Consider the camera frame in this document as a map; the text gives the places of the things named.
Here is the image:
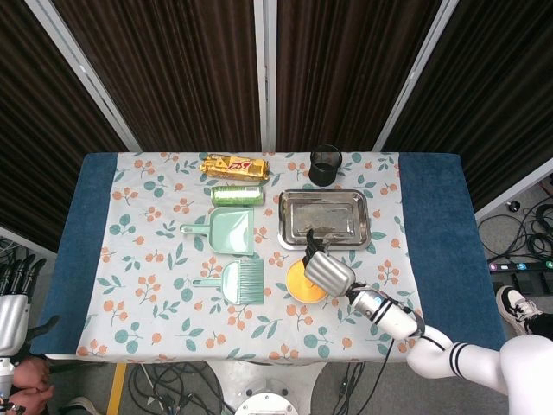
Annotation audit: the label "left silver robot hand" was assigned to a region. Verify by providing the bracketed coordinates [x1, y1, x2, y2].
[0, 255, 60, 355]

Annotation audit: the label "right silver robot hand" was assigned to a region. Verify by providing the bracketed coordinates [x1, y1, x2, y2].
[301, 228, 358, 298]

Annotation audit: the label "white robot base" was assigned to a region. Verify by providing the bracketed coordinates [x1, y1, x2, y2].
[235, 375, 302, 415]

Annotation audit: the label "yellow bowl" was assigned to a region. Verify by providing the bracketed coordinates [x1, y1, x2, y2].
[285, 258, 329, 303]

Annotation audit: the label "rectangular steel tray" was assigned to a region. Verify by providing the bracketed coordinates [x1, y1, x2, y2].
[277, 188, 373, 252]

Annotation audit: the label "green plastic hand brush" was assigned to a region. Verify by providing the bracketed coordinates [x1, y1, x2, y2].
[192, 258, 265, 306]

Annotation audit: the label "bystander hands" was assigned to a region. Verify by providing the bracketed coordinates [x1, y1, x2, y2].
[0, 358, 55, 415]

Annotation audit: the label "black mesh pen cup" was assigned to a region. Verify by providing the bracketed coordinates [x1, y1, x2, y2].
[308, 144, 343, 187]

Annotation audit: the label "green plastic dustpan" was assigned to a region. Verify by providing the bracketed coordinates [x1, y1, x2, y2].
[180, 207, 256, 256]

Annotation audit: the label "striped shoe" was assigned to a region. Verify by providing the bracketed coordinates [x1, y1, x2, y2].
[64, 395, 99, 415]

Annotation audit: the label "green drink can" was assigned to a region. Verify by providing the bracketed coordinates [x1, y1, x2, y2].
[210, 185, 264, 207]

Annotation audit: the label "blue table cloth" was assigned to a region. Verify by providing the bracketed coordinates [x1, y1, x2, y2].
[30, 150, 511, 360]

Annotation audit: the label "gold snack packet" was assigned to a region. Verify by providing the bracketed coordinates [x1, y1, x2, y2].
[199, 153, 270, 182]

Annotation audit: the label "floral white tablecloth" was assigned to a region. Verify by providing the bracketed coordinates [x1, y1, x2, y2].
[76, 150, 432, 362]

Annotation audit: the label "white and black sneaker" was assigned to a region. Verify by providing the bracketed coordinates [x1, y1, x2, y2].
[495, 284, 543, 336]

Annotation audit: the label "black power strip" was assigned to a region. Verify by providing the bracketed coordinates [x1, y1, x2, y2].
[487, 258, 553, 274]

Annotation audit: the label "dark ribbed partition panel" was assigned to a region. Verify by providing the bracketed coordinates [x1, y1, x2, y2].
[382, 0, 553, 213]
[0, 0, 130, 256]
[275, 0, 442, 153]
[54, 0, 263, 153]

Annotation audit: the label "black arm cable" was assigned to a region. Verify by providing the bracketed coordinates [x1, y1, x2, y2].
[369, 302, 448, 394]

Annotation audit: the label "black floor cable bundle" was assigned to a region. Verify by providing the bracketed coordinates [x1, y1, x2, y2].
[477, 201, 553, 260]
[124, 361, 237, 415]

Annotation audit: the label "white partition frame post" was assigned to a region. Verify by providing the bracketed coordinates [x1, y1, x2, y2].
[372, 0, 464, 152]
[252, 0, 277, 153]
[24, 0, 142, 153]
[474, 156, 553, 222]

